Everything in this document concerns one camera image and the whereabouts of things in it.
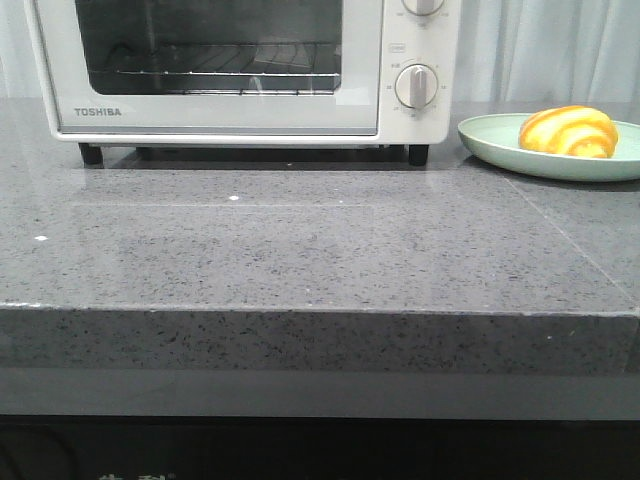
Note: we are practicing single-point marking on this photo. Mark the glass oven door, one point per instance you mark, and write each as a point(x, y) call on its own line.
point(86, 99)

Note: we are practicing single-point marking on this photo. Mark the yellow striped bread roll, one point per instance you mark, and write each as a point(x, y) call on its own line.
point(573, 130)

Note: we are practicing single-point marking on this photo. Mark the lower oven control knob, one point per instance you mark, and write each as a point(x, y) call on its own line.
point(416, 86)

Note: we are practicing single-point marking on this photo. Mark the oven control knob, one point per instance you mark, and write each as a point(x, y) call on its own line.
point(422, 7)
point(416, 86)

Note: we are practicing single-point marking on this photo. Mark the upper oven control knob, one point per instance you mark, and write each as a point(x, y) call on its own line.
point(422, 7)

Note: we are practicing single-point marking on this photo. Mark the white Toshiba toaster oven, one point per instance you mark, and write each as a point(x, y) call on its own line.
point(406, 40)

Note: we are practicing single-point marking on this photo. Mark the light green plate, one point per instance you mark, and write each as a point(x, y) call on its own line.
point(495, 139)

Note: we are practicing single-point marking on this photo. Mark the metal wire oven rack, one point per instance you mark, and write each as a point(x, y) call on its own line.
point(307, 68)

